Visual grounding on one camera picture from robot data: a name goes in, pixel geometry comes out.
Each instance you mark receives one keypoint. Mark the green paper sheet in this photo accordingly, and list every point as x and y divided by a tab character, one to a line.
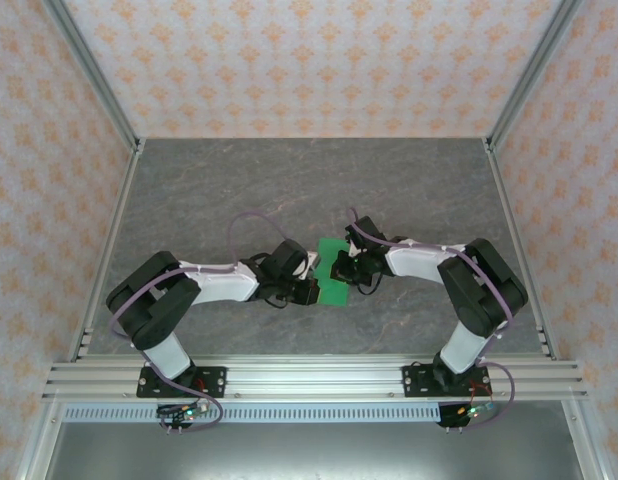
334	296

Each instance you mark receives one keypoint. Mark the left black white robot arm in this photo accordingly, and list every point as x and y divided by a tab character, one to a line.
149	310

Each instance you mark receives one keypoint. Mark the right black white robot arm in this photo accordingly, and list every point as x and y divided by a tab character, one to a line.
489	295

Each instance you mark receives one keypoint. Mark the grey metal sheet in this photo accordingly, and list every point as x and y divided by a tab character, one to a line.
314	455

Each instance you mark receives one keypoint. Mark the aluminium cross beam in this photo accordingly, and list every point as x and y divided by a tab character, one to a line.
314	375

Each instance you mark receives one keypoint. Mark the left small circuit board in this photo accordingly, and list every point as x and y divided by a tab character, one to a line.
189	412

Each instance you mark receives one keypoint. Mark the small circuit board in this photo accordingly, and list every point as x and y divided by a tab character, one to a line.
189	412
474	411

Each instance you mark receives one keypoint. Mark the right small circuit board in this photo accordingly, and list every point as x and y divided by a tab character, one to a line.
474	411

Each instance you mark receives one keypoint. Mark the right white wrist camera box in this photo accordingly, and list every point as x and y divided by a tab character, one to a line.
355	247

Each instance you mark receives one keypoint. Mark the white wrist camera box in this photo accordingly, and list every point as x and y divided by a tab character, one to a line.
311	262
355	247

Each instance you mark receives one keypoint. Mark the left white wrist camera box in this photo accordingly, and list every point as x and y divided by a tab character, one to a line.
311	262

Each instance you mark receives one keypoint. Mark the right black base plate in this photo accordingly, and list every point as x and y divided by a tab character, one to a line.
414	382

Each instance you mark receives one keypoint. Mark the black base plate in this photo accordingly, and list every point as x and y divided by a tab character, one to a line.
214	382
414	382

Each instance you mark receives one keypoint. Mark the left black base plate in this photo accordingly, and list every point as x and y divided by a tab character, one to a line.
214	382

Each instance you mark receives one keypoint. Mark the right aluminium side rail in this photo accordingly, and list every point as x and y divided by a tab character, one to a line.
504	200

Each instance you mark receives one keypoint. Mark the aluminium side rail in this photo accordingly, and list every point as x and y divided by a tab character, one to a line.
123	200
504	200

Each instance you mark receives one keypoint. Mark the left aluminium side rail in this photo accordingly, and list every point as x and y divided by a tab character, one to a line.
123	200

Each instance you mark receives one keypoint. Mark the right aluminium corner post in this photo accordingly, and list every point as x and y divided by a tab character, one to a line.
530	75

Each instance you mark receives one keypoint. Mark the aluminium corner post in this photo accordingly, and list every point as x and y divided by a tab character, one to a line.
530	75
95	75

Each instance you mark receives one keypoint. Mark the left aluminium corner post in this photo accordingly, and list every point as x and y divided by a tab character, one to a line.
95	75

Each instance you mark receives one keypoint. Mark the right aluminium frame leg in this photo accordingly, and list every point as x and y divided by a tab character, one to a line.
586	440

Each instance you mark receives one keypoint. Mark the aluminium frame leg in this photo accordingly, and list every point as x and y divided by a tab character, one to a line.
586	440
37	440

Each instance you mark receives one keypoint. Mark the left aluminium frame leg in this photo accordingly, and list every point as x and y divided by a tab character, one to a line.
37	440

